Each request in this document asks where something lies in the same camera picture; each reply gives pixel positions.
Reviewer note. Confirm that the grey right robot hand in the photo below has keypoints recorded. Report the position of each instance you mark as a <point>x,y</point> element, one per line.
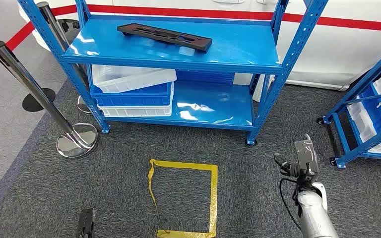
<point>307,157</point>

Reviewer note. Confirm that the long black plastic part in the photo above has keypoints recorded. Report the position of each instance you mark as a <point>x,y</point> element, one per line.
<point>205,43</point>

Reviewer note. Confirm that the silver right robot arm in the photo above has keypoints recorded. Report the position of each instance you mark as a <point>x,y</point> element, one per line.
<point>312,216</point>

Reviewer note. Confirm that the blue metal shelf rack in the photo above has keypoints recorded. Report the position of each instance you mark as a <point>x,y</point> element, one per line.
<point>236,42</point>
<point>363,85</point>

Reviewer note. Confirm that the blue plastic bin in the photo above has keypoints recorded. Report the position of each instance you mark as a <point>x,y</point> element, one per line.
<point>131,98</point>
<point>374,111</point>

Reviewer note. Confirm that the yellow tape square peeled edge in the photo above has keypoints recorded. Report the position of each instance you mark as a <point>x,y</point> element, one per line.
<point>214,197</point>

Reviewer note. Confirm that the white car with red stripe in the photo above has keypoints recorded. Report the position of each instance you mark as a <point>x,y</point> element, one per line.
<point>341,56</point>

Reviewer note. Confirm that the clear white plastic bin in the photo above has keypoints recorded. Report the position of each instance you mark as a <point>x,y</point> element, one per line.
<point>128,82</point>

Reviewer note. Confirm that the black round floor disc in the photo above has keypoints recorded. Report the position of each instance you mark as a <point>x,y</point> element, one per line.
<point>46,95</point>

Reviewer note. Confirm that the black right wrist camera bracket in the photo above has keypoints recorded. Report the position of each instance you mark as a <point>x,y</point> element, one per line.
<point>285,166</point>

